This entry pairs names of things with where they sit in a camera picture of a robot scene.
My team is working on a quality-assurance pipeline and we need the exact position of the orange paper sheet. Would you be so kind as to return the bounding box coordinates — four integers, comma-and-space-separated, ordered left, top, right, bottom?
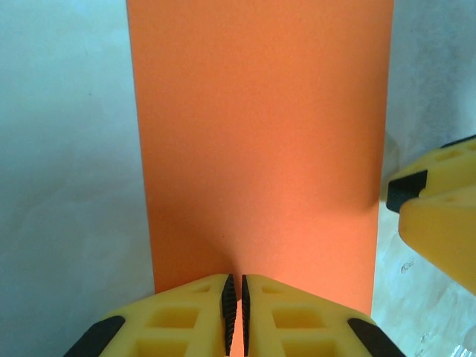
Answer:
125, 0, 396, 357

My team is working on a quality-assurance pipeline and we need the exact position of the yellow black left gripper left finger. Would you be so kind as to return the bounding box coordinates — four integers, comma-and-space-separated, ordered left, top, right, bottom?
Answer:
65, 274, 238, 357

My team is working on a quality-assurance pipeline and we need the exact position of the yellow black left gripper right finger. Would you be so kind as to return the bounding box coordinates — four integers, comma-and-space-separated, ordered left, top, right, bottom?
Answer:
241, 274, 405, 357

